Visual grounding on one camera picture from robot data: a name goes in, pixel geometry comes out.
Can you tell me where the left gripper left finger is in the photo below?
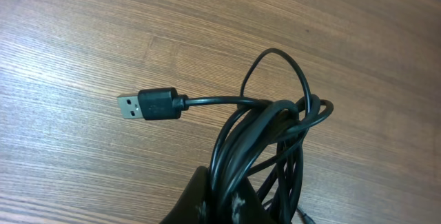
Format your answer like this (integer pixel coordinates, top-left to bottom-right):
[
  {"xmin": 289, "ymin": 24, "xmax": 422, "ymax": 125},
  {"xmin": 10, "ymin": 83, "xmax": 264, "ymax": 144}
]
[{"xmin": 160, "ymin": 166, "xmax": 208, "ymax": 224}]

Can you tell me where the black usb cable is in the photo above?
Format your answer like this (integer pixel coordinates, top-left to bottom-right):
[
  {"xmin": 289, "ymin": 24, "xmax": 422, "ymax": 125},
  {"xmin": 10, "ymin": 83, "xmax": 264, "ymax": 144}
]
[{"xmin": 116, "ymin": 48, "xmax": 334, "ymax": 224}]

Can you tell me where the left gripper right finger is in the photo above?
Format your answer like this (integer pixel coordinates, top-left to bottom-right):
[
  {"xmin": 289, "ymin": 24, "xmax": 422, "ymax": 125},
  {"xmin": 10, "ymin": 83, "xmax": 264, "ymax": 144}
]
[{"xmin": 231, "ymin": 178, "xmax": 276, "ymax": 224}]

